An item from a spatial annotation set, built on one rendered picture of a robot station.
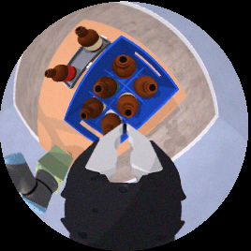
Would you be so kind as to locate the brown glass bottle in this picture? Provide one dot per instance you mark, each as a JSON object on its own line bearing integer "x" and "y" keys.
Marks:
{"x": 145, "y": 86}
{"x": 92, "y": 106}
{"x": 128, "y": 104}
{"x": 122, "y": 67}
{"x": 61, "y": 73}
{"x": 89, "y": 39}
{"x": 110, "y": 121}
{"x": 106, "y": 86}

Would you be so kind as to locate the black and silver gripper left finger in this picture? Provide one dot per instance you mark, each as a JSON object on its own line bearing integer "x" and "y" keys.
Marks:
{"x": 100, "y": 157}

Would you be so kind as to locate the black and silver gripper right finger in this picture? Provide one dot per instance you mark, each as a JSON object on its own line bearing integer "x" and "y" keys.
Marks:
{"x": 147, "y": 158}

